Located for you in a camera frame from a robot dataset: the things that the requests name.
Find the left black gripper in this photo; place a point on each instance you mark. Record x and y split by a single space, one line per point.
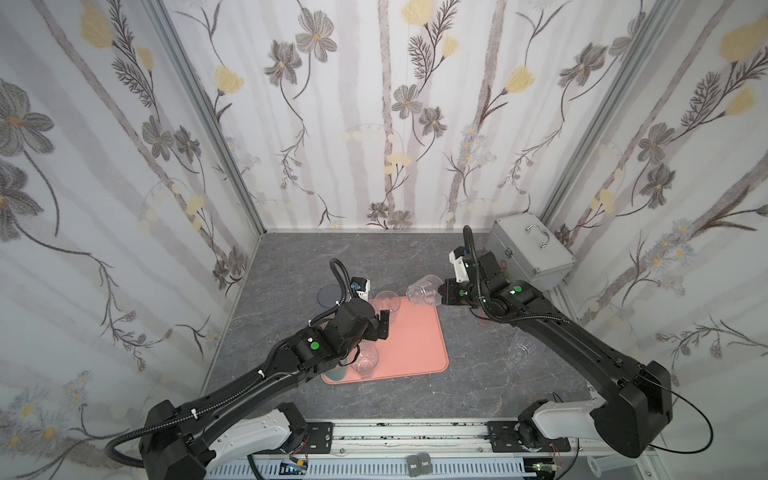
377 323

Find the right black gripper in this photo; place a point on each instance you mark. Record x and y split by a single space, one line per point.
451 291

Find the pink rectangular tray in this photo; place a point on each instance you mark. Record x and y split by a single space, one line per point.
415 346

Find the clear faceted glass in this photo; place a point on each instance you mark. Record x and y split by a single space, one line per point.
425 291
387 300
367 360

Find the teal textured cup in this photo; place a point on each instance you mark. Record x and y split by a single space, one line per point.
336 375

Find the blue translucent cup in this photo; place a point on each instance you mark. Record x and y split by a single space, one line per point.
329 295

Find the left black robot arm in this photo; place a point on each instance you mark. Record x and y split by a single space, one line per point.
177 442

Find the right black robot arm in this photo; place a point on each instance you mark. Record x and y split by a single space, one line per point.
633 402

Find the silver aluminium case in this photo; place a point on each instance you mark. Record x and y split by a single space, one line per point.
527 250

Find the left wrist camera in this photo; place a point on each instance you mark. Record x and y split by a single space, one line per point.
361 287

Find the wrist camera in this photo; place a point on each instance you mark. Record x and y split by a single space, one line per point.
361 287
459 266

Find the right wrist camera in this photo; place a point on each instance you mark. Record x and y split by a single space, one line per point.
459 266

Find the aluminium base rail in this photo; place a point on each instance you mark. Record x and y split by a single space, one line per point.
275 436

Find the white cable duct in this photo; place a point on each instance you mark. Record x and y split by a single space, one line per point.
396 468

